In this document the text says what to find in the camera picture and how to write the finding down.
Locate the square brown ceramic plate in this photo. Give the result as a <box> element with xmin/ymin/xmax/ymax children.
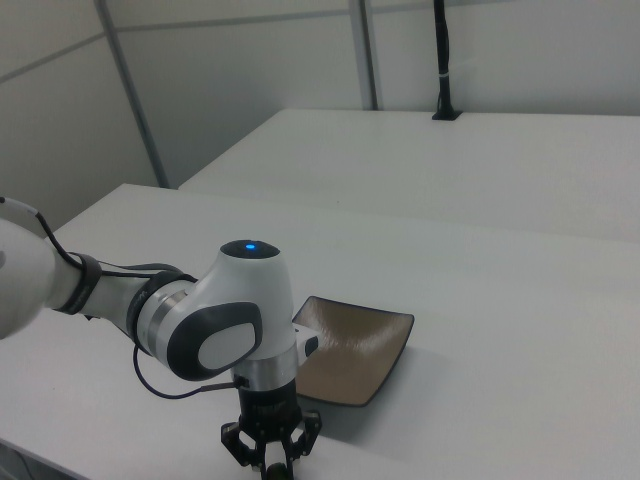
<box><xmin>290</xmin><ymin>295</ymin><xmax>416</xmax><ymax>408</ymax></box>

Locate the grey metal partition post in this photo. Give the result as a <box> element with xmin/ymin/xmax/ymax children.
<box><xmin>93</xmin><ymin>0</ymin><xmax>172</xmax><ymax>190</ymax></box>
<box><xmin>355</xmin><ymin>0</ymin><xmax>380</xmax><ymax>112</ymax></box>

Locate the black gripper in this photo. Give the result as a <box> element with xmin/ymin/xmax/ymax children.
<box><xmin>219</xmin><ymin>381</ymin><xmax>322</xmax><ymax>474</ymax></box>

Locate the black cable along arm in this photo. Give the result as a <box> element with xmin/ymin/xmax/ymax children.
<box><xmin>0</xmin><ymin>197</ymin><xmax>197</xmax><ymax>282</ymax></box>

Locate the white folding table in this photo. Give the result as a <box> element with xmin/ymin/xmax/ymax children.
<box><xmin>177</xmin><ymin>107</ymin><xmax>640</xmax><ymax>236</ymax></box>

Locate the black camera pole with base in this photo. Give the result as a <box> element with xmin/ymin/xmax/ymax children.
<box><xmin>431</xmin><ymin>0</ymin><xmax>464</xmax><ymax>123</ymax></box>

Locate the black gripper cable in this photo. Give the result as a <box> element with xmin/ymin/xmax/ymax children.
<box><xmin>131</xmin><ymin>344</ymin><xmax>250</xmax><ymax>402</ymax></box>

